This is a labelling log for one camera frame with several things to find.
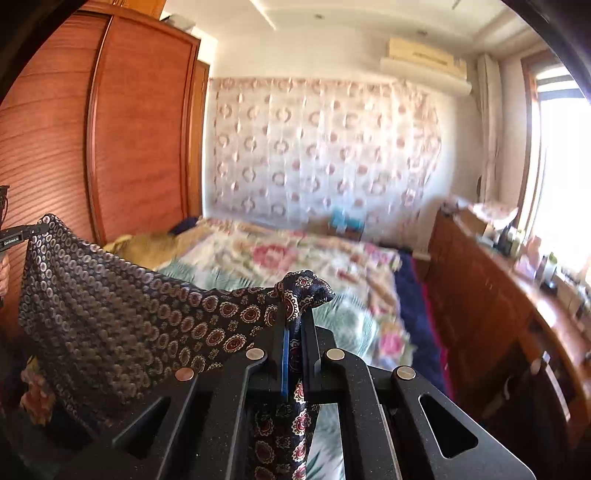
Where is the teal object at headboard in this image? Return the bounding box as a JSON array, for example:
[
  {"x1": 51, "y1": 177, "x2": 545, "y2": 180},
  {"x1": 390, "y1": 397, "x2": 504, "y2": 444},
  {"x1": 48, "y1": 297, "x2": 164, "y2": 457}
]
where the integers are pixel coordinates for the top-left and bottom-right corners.
[{"x1": 328, "y1": 209, "x2": 365, "y2": 241}]

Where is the sheer circle-patterned curtain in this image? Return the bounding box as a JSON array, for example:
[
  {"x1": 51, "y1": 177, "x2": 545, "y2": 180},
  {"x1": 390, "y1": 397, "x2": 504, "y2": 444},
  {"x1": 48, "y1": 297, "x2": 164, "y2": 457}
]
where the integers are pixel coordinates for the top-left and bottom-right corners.
[{"x1": 206, "y1": 77, "x2": 442, "y2": 245}]

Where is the person's left hand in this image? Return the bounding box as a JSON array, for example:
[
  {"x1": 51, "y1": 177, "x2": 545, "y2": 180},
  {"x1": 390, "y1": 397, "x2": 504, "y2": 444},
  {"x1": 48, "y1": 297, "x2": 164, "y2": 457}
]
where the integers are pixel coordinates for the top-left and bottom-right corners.
[{"x1": 0, "y1": 254, "x2": 10, "y2": 298}]

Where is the navy circle-patterned garment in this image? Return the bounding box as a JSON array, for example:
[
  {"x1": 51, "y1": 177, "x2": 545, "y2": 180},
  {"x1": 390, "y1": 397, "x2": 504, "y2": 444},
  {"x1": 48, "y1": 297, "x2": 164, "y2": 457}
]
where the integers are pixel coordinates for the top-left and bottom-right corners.
[{"x1": 18, "y1": 214, "x2": 334, "y2": 479}]

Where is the wall air conditioner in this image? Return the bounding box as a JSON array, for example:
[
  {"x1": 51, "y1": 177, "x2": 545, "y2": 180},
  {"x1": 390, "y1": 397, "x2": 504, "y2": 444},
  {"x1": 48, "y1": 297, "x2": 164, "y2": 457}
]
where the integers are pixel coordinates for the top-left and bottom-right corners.
[{"x1": 380, "y1": 38, "x2": 472, "y2": 97}]

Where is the dark blue blanket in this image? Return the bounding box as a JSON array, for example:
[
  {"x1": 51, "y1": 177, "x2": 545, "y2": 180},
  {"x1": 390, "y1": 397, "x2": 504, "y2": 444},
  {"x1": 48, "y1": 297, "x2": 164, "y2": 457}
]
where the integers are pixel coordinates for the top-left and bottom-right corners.
[{"x1": 394, "y1": 249, "x2": 450, "y2": 394}]

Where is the brown gold patterned garment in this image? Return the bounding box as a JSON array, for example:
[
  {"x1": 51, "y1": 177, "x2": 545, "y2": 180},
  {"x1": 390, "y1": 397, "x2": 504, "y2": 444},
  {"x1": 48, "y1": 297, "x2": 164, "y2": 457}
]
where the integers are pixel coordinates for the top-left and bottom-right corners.
[{"x1": 103, "y1": 217, "x2": 214, "y2": 270}]

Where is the wooden slatted wardrobe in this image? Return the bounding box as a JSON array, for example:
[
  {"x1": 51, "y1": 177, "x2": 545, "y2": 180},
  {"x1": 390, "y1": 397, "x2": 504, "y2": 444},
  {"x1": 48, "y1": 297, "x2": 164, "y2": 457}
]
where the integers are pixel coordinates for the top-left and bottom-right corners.
[{"x1": 0, "y1": 0, "x2": 212, "y2": 342}]

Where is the wooden side cabinet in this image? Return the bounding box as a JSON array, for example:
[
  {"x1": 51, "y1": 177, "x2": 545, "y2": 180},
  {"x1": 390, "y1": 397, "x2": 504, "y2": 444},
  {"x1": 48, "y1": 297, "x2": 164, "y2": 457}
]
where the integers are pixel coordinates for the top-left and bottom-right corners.
[{"x1": 427, "y1": 210, "x2": 590, "y2": 459}]

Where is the palm leaf print blanket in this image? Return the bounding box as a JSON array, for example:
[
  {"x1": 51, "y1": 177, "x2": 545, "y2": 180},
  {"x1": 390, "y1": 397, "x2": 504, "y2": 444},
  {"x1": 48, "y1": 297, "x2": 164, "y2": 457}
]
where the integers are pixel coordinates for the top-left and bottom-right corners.
[{"x1": 307, "y1": 404, "x2": 346, "y2": 480}]

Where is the window with wooden frame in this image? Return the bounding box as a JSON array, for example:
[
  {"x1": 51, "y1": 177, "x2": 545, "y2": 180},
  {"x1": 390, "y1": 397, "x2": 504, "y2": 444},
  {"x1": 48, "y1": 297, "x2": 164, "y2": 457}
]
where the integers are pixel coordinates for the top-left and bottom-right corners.
[{"x1": 519, "y1": 49, "x2": 590, "y2": 283}]

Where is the floral bed quilt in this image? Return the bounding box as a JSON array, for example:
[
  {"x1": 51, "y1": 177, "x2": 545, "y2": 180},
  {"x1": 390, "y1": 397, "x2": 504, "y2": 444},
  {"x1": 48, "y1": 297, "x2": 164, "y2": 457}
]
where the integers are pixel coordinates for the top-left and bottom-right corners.
[{"x1": 156, "y1": 216, "x2": 417, "y2": 370}]

